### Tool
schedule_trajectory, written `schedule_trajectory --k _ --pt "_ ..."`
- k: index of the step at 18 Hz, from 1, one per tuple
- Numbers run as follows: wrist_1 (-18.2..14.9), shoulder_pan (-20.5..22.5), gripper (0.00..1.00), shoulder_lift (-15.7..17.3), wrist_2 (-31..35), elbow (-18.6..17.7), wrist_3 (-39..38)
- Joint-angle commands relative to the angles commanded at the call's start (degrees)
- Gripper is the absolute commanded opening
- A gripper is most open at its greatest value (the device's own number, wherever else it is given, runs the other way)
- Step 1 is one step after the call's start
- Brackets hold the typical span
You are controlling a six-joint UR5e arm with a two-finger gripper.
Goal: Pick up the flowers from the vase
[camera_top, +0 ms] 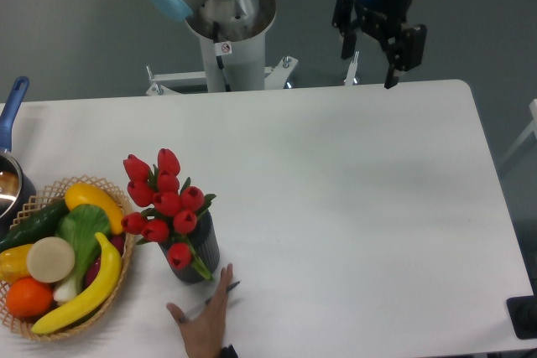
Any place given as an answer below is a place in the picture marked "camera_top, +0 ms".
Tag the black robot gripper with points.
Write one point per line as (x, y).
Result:
(386, 17)

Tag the dark grey ribbed vase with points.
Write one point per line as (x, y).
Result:
(205, 253)

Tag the red tulip bouquet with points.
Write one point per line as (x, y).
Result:
(171, 210)

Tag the person's bare hand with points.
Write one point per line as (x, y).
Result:
(203, 335)

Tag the black device at table edge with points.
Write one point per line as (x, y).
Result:
(522, 312)

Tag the purple red vegetable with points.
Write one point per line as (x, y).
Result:
(119, 242)

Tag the yellow squash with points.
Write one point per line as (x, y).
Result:
(89, 194)

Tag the green bok choy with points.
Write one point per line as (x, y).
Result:
(78, 228)

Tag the yellow banana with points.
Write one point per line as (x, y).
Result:
(89, 299)

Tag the woven wicker basket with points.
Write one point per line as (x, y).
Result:
(49, 194)

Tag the dark green cucumber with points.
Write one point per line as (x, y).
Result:
(40, 224)

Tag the beige round disc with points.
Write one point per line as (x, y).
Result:
(50, 259)

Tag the yellow bell pepper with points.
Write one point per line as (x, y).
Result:
(13, 263)

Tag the orange fruit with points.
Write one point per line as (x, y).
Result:
(28, 298)

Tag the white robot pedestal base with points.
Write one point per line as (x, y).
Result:
(231, 34)

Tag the white furniture frame right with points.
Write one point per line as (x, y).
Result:
(521, 145)

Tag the blue handled saucepan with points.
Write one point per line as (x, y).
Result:
(16, 187)

